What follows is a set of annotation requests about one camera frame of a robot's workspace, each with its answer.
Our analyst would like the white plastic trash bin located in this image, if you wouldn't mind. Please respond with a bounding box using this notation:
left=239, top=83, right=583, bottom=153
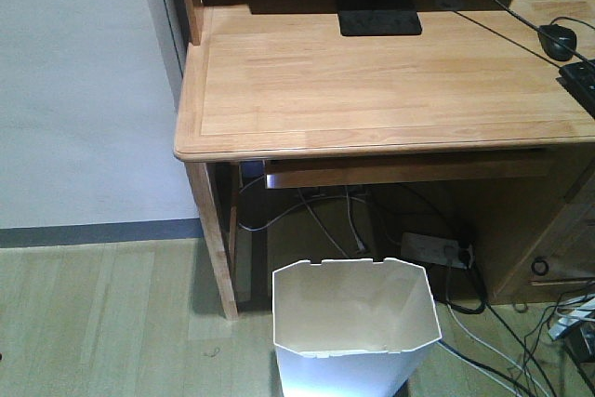
left=272, top=258, right=442, bottom=396

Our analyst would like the wooden desk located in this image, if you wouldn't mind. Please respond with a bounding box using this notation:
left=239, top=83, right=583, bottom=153
left=174, top=0, right=594, bottom=319

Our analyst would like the white power strip under desk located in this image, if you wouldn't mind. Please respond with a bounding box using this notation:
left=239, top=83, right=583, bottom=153
left=401, top=232, right=474, bottom=270

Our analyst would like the black monitor stand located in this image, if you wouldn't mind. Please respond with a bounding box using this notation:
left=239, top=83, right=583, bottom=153
left=336, top=0, right=422, bottom=37

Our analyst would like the wooden drawer cabinet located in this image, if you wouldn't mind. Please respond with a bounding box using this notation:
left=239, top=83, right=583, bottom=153
left=492, top=165, right=594, bottom=304

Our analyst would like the black computer mouse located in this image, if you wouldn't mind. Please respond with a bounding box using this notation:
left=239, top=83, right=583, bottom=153
left=537, top=24, right=577, bottom=62

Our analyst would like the black keyboard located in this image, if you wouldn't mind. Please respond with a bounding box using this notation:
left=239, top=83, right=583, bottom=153
left=558, top=62, right=595, bottom=117

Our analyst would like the white power strip right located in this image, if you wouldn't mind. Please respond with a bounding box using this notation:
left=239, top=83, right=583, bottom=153
left=549, top=296, right=594, bottom=340

